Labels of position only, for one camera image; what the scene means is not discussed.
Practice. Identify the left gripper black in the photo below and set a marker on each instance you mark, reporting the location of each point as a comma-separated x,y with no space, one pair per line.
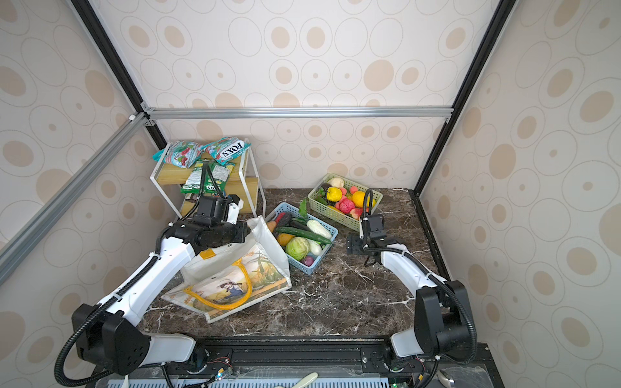
241,233

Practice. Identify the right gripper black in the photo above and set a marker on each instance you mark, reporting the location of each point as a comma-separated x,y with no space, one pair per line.
353,243

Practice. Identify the white grocery bag yellow handles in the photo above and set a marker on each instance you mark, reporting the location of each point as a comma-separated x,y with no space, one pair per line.
235,277

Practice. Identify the white radish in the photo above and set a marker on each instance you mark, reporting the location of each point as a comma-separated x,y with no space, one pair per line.
318,228

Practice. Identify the long green cucumber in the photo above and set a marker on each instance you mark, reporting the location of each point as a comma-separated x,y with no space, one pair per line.
304,234

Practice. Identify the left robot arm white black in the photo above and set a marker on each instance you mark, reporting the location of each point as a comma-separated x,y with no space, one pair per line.
106,339

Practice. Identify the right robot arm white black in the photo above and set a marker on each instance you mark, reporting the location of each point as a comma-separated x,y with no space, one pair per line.
443,325

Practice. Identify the teal Fox's candy bag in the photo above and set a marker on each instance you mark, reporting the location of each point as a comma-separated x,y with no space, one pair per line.
226,149

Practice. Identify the red green candy bag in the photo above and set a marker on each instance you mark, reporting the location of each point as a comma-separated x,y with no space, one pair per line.
180,154

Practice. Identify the green plastic fruit basket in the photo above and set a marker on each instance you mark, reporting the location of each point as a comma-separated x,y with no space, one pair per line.
319,204

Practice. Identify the pink dragon fruit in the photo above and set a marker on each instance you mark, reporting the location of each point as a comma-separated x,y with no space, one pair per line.
346,205

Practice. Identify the yellow lemon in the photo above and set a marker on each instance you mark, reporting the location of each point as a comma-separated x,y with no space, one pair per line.
358,198

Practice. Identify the green snack packet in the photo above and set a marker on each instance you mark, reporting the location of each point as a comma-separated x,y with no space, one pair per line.
211,182

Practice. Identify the yellow bell pepper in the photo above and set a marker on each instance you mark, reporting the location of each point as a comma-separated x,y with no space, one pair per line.
334,194

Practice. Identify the orange fruit in blue basket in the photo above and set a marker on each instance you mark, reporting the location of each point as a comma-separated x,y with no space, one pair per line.
284,239

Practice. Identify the dark purple eggplant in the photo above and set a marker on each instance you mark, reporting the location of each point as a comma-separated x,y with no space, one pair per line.
284,219

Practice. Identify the blue plastic vegetable basket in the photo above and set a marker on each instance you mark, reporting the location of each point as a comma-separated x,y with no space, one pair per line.
318,251

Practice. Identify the green cabbage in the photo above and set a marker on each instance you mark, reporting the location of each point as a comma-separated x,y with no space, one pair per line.
298,248

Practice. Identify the horizontal aluminium frame bar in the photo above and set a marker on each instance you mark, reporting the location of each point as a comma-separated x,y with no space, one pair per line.
298,113

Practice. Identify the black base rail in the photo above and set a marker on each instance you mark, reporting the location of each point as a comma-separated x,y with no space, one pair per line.
387,355

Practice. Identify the left slanted aluminium frame bar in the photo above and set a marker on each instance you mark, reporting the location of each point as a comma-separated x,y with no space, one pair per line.
19,248

